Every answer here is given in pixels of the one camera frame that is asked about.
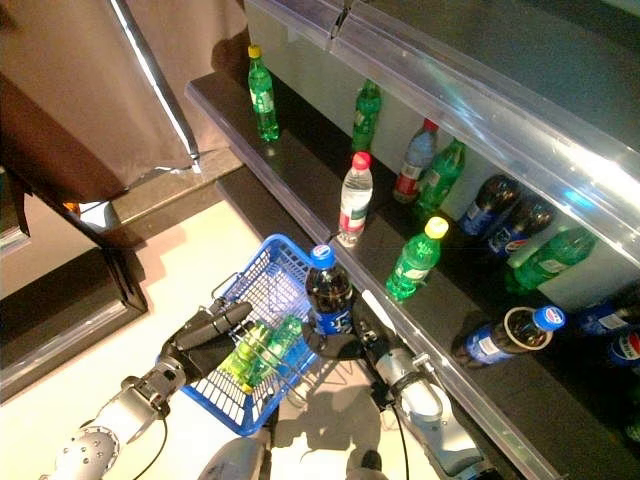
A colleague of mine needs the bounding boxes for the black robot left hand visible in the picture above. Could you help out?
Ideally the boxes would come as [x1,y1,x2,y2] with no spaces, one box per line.
[159,298,255,386]

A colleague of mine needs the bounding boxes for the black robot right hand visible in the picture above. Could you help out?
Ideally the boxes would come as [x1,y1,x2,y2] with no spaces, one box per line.
[301,290,397,361]

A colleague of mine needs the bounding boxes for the blue label Pepsi bottle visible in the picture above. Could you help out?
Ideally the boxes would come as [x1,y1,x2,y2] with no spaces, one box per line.
[487,197,556,261]
[457,173,524,237]
[304,243,357,337]
[574,287,640,336]
[452,304,569,370]
[607,327,640,371]

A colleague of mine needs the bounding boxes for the blue plastic shopping basket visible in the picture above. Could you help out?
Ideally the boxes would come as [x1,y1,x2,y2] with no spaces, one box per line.
[155,233,331,437]

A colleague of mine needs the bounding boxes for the silver robot right leg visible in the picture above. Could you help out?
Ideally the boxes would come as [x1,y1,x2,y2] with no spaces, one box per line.
[344,449,391,480]

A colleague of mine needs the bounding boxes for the silver robot leg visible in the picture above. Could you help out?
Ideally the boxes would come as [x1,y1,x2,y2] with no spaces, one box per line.
[344,449,391,480]
[197,432,274,480]

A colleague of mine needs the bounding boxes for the silver robot left leg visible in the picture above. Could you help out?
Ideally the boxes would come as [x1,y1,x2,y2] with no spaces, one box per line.
[197,432,274,480]

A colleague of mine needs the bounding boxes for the clear water bottle red label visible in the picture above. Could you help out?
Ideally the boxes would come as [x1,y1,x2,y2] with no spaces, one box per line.
[392,118,441,204]
[337,151,375,249]

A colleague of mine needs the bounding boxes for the black framed side cabinet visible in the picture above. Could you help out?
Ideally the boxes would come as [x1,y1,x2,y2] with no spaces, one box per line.
[0,164,151,404]

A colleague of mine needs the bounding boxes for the grey brown fabric curtain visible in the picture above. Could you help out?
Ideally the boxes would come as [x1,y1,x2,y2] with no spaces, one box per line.
[0,0,251,201]

